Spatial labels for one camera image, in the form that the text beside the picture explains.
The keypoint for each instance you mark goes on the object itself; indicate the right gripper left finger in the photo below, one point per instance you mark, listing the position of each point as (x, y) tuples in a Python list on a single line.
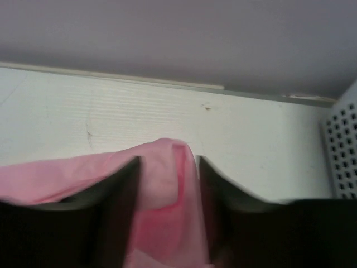
[(88, 229)]

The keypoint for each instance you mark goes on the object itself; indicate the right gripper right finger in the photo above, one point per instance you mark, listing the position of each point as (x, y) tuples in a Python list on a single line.
[(245, 231)]

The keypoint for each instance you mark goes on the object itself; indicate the pink t-shirt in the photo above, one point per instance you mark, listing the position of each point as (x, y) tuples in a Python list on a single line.
[(167, 228)]

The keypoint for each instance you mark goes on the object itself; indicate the white plastic basket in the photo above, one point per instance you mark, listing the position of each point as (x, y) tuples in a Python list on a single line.
[(339, 135)]

